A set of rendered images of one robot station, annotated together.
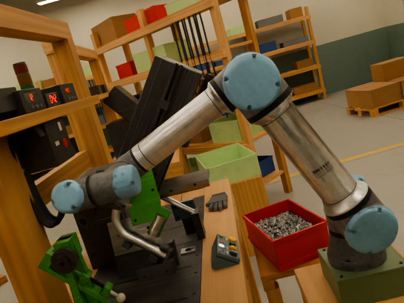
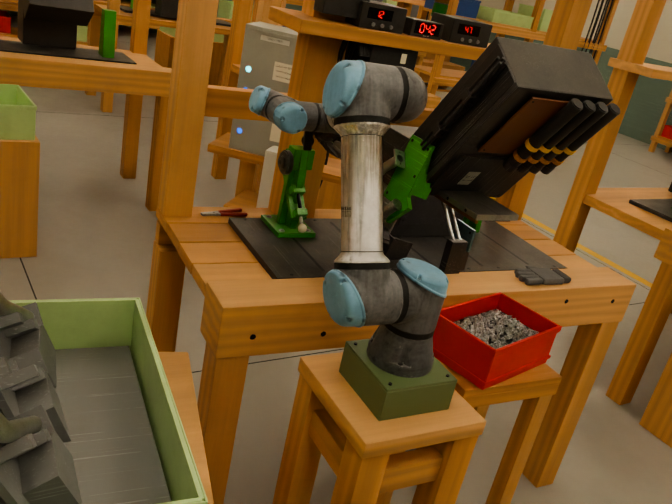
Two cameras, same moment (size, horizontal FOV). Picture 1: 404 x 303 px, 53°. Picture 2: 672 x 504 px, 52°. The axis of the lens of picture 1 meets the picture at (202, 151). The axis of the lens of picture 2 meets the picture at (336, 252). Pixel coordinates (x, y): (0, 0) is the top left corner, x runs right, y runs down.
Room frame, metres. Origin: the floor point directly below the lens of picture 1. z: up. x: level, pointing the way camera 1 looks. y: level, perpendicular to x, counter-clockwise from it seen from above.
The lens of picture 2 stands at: (0.08, -1.31, 1.72)
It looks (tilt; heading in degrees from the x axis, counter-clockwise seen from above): 23 degrees down; 54
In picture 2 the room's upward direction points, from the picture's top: 12 degrees clockwise
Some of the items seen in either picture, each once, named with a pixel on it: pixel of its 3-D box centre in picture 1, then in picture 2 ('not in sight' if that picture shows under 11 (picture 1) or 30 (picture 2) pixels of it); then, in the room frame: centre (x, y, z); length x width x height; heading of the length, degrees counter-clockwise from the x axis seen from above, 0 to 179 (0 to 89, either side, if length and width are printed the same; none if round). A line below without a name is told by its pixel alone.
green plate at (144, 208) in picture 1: (142, 190); (416, 172); (1.43, 0.24, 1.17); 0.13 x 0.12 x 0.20; 176
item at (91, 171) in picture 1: (110, 211); (422, 182); (1.63, 0.43, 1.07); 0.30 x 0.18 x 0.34; 176
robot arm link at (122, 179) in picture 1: (116, 183); (292, 115); (0.95, 0.22, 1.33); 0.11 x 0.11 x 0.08; 85
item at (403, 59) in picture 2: (44, 144); (382, 67); (1.42, 0.52, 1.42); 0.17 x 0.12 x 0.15; 176
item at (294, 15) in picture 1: (251, 70); not in sight; (9.98, -1.68, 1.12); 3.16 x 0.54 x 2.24; 90
